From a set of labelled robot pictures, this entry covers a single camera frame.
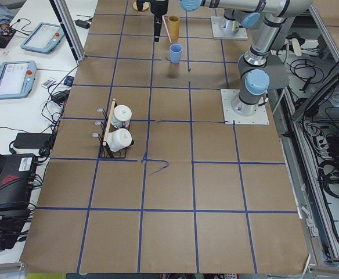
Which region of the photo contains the white mug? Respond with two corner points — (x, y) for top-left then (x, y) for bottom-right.
(111, 105), (132, 128)
(107, 128), (132, 152)

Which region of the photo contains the black power brick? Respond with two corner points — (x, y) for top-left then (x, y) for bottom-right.
(12, 133), (51, 149)

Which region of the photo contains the bamboo cup holder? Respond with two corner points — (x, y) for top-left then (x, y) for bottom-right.
(168, 15), (180, 39)

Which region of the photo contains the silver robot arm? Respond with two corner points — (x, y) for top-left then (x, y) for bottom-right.
(147, 1), (266, 42)
(232, 1), (312, 116)

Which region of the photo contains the teach pendant near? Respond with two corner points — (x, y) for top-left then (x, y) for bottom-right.
(0, 60), (37, 99)

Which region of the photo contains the aluminium frame post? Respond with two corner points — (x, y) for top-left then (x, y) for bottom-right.
(49, 0), (85, 62)

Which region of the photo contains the small remote control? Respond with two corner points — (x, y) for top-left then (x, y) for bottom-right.
(41, 77), (56, 88)

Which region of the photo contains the black power adapter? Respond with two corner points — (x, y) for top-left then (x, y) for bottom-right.
(75, 19), (91, 29)

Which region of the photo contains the pink chopstick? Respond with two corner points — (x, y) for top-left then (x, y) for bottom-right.
(162, 15), (172, 44)

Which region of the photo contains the small blue box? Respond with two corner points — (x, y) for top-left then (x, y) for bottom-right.
(63, 76), (74, 87)

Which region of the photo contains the black projector box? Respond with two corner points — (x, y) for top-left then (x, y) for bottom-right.
(0, 153), (38, 212)

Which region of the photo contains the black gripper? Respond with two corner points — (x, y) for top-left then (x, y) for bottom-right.
(150, 0), (168, 42)

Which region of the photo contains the teach pendant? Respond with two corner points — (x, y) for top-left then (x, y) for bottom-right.
(20, 22), (64, 54)
(0, 60), (37, 99)

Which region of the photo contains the light blue plastic cup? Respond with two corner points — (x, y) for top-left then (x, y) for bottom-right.
(169, 43), (183, 64)

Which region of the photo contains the teach pendant far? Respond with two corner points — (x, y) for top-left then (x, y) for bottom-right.
(20, 22), (64, 54)

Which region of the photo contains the white mug left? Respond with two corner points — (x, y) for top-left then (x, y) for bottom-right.
(107, 128), (132, 152)

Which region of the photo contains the white mug right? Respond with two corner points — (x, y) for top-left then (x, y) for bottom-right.
(111, 105), (132, 128)

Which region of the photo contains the black wire mug rack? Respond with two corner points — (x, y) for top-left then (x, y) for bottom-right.
(92, 98), (135, 159)

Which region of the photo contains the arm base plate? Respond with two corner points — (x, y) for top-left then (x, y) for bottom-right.
(221, 89), (269, 125)
(211, 16), (248, 41)

